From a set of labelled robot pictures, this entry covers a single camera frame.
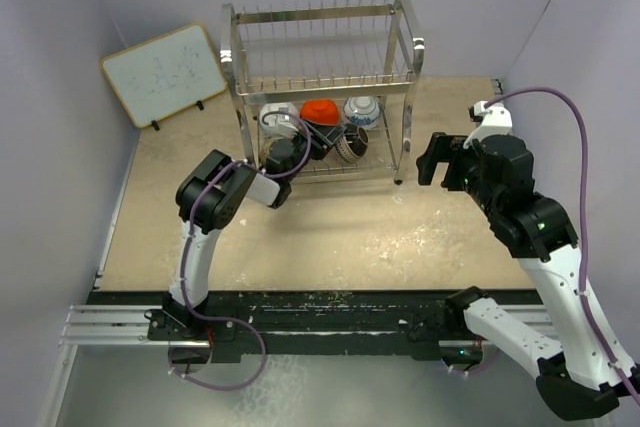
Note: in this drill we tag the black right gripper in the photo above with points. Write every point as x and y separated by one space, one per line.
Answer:
441 148

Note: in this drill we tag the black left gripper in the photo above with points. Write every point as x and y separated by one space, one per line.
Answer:
326 134

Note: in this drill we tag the orange plastic bowl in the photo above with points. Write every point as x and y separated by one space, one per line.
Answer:
321 111

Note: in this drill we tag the brown beige bowl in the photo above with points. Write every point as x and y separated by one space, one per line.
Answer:
353 143

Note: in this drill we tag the blue white patterned bowl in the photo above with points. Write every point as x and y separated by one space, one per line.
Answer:
363 111

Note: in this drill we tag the white ceramic bowl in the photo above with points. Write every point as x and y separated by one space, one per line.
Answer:
285 107

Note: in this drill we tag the black glossy bowl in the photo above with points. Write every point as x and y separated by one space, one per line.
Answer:
264 151

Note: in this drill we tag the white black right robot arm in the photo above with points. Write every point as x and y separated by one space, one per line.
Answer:
583 372

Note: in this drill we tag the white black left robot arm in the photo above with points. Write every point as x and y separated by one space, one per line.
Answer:
211 195

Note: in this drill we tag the stainless steel dish rack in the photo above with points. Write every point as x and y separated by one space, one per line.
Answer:
335 51

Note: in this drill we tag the small framed whiteboard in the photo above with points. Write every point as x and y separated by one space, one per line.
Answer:
165 75

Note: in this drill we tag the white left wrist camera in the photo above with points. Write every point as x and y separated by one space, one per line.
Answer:
276 123

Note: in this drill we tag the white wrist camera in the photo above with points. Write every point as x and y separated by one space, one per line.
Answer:
276 123
489 120

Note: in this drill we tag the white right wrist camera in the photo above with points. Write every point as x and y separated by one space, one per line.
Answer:
489 120

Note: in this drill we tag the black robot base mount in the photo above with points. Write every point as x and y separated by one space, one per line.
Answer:
408 323

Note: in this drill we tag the aluminium extrusion rail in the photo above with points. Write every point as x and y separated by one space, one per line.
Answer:
107 324

